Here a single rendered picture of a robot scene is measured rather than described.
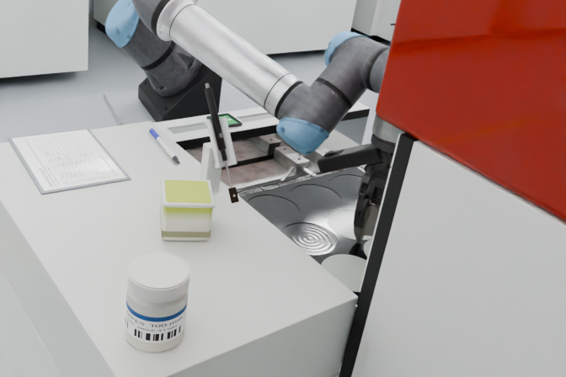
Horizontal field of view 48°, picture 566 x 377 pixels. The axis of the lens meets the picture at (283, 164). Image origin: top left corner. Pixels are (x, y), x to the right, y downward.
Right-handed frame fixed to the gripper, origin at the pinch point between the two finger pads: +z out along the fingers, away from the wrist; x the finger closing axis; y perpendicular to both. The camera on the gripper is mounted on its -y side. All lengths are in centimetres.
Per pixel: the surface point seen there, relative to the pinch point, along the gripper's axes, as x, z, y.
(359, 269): -7.9, 1.3, 3.1
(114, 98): 41, 9, -81
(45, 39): 189, 62, -235
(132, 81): 233, 91, -204
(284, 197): 6.4, 1.3, -16.7
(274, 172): 18.5, 3.3, -23.6
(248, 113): 25.9, -4.7, -34.8
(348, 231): 2.2, 1.3, -2.1
